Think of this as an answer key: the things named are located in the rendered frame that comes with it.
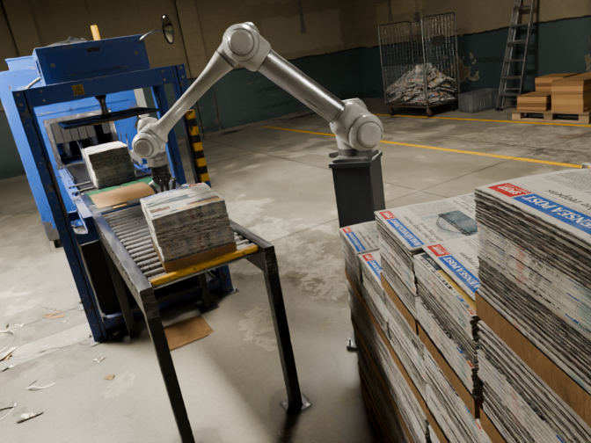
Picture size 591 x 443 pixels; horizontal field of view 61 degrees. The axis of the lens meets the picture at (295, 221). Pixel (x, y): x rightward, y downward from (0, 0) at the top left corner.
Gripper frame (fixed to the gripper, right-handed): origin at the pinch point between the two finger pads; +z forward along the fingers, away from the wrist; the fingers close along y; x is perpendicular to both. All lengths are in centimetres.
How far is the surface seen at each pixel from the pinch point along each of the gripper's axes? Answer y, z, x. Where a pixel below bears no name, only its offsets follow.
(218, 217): 7.7, -3.7, -47.3
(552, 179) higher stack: 19, -36, -179
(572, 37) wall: 706, -11, 281
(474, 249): 30, -14, -153
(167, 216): -10.5, -9.1, -44.9
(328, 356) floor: 56, 93, -26
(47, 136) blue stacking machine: -32, -18, 316
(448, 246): 27, -14, -148
